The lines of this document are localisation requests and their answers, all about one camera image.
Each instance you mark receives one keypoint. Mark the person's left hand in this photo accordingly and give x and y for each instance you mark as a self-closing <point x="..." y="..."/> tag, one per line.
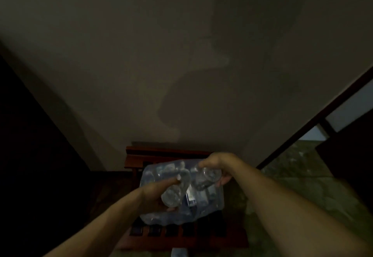
<point x="151" y="197"/>

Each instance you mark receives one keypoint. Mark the person's right hand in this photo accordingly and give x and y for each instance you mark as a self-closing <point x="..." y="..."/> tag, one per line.
<point x="225" y="162"/>

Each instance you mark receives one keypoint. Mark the person's left thumb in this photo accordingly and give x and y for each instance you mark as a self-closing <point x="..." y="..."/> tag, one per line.
<point x="171" y="181"/>

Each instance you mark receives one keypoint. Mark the person's right thumb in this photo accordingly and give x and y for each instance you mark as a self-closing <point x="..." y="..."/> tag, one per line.
<point x="207" y="163"/>

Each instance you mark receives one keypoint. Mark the clear plastic water bottle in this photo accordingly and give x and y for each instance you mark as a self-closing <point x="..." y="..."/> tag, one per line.
<point x="207" y="178"/>
<point x="174" y="194"/>

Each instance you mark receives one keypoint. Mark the person's left forearm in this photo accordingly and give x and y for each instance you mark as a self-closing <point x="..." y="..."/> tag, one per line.
<point x="99" y="227"/>

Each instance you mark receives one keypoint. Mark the person's right forearm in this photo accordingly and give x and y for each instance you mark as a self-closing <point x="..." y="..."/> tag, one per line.
<point x="291" y="210"/>

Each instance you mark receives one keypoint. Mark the red-brown wooden slatted rack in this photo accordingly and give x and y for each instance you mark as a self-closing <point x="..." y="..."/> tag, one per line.
<point x="163" y="152"/>

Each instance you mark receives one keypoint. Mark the shrink-wrapped pack of water bottles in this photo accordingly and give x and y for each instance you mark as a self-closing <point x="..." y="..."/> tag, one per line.
<point x="204" y="204"/>

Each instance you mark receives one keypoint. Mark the dark tall cabinet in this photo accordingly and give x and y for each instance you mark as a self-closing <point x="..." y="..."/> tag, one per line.
<point x="32" y="163"/>

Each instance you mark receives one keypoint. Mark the dark door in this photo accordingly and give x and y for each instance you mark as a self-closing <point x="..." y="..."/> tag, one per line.
<point x="349" y="154"/>

